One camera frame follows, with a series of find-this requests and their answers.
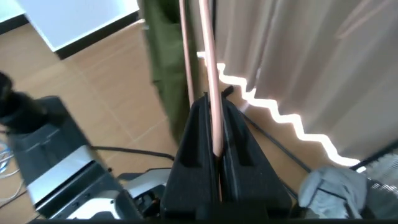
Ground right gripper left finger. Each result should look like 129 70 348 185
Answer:
160 92 221 219

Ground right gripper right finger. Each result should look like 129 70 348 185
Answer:
220 97 293 219

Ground pink clothes hanger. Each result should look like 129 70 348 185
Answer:
178 0 225 158

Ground green long-sleeved shirt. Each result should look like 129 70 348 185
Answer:
141 0 200 144

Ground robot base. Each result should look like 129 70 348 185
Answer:
0 71 175 220

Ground black clothes rack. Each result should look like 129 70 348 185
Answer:
221 85 398 200

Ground white laundry basket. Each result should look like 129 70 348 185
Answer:
350 154 398 220

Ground pale grey shorts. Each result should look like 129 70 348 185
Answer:
297 165 369 219

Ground beige curtain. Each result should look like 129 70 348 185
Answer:
189 0 398 162

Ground black cable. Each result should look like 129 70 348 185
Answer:
89 144 176 162

